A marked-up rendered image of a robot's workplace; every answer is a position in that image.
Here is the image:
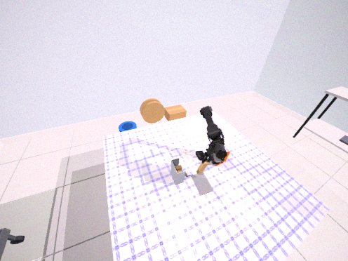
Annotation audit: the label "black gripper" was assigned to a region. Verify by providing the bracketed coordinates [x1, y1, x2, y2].
[195, 144, 214, 164]

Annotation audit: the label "grey open bin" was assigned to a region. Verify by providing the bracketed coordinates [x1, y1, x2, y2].
[170, 158, 186, 185]

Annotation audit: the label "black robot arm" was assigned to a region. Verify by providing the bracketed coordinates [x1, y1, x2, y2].
[199, 105, 227, 164]

